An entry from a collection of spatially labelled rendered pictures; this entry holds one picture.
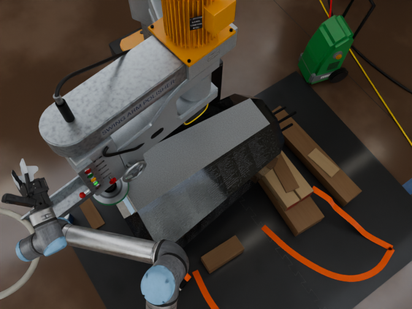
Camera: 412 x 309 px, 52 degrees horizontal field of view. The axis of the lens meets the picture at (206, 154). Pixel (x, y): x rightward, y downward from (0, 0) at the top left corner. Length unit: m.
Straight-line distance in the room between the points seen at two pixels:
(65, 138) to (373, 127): 2.79
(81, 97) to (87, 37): 2.46
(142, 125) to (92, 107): 0.35
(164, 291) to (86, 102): 0.84
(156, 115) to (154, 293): 0.90
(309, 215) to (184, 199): 1.09
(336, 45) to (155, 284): 2.61
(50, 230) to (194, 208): 1.16
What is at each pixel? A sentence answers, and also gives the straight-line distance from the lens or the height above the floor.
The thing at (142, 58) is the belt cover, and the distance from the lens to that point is 1.92.
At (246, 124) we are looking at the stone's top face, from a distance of 2.73.
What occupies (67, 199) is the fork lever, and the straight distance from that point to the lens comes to 2.36.
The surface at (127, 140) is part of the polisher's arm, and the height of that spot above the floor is 1.39.
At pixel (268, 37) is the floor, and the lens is 4.21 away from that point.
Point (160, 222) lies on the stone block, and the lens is 2.60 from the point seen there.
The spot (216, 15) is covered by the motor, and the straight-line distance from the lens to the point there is 1.70.
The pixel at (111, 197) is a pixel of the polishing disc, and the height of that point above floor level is 0.88.
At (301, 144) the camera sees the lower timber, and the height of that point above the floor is 0.13.
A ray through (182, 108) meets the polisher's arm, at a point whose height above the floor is 1.24.
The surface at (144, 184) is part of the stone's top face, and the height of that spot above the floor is 0.82.
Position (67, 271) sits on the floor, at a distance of 3.40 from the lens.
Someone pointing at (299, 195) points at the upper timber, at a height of 0.24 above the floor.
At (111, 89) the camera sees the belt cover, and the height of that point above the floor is 1.69.
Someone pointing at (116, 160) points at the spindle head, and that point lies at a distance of 2.09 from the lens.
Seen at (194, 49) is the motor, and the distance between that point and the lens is 1.90.
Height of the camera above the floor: 3.22
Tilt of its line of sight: 66 degrees down
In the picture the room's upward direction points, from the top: 1 degrees clockwise
